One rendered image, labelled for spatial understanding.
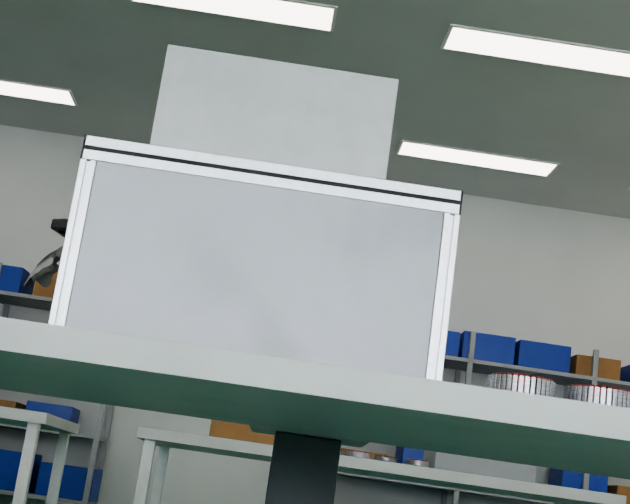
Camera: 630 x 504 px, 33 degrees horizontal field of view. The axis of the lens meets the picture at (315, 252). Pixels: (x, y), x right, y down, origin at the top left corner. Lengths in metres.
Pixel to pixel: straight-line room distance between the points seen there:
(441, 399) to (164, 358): 0.42
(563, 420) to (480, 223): 7.80
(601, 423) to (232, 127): 0.82
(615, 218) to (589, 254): 0.41
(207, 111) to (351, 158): 0.27
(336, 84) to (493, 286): 7.43
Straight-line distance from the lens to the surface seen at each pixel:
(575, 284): 9.53
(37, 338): 1.66
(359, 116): 1.97
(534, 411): 1.67
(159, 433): 4.83
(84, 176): 1.93
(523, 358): 8.74
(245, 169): 1.90
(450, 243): 1.91
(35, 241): 9.38
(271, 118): 1.96
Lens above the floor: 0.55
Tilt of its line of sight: 13 degrees up
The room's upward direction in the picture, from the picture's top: 8 degrees clockwise
